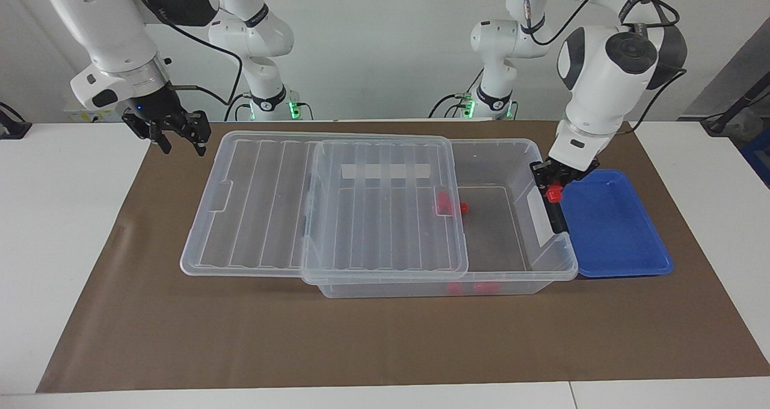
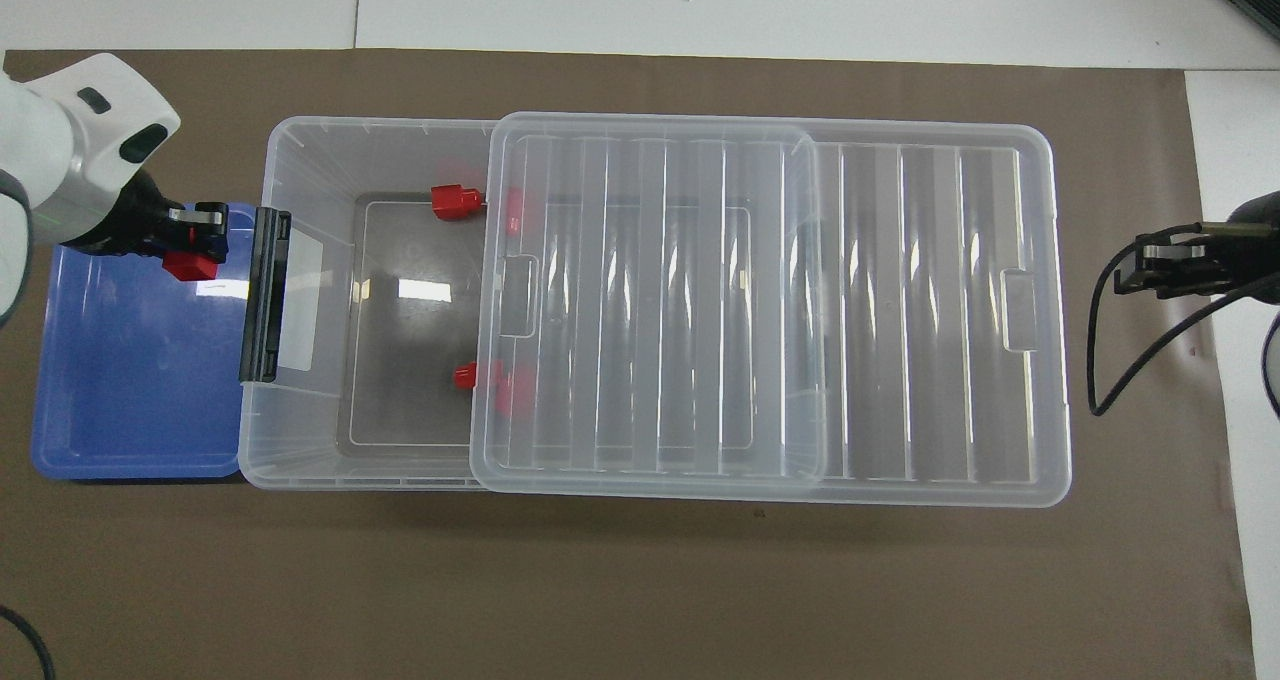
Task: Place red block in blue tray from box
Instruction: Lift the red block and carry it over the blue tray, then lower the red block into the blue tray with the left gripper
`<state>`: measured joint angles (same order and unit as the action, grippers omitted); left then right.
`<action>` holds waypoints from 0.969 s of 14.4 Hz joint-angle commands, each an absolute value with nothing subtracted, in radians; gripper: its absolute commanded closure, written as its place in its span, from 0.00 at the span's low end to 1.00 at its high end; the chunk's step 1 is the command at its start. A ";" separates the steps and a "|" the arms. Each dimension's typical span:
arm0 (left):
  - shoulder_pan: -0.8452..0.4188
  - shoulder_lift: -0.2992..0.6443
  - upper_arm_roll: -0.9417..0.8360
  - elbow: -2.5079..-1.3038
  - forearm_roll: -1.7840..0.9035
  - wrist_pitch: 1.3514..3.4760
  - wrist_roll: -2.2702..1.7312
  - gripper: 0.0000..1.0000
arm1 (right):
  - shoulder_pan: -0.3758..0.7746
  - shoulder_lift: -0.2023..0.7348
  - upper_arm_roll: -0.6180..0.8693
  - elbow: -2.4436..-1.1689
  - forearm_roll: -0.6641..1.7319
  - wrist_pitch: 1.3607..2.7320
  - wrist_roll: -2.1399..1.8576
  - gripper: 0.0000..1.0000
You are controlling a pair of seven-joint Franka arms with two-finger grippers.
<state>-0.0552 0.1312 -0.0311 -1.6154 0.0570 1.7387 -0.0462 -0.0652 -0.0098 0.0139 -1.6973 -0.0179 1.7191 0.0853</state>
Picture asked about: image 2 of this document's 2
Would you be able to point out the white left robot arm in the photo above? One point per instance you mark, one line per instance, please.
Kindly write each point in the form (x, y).
(70, 140)

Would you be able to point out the red toy block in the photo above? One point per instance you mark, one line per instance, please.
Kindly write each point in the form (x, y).
(465, 376)
(190, 265)
(512, 392)
(452, 202)

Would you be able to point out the blue plastic tray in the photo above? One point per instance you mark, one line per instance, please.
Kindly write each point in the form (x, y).
(130, 390)

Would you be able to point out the clear plastic storage box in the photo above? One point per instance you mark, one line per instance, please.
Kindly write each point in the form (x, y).
(400, 160)

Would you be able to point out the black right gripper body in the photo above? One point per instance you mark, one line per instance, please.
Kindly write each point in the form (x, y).
(1255, 250)

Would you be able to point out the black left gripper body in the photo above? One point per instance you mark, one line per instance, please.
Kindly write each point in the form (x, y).
(135, 215)

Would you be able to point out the clear ribbed plastic lid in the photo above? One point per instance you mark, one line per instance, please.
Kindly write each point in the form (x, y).
(930, 310)

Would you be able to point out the brown table mat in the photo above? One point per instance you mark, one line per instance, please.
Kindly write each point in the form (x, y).
(600, 600)

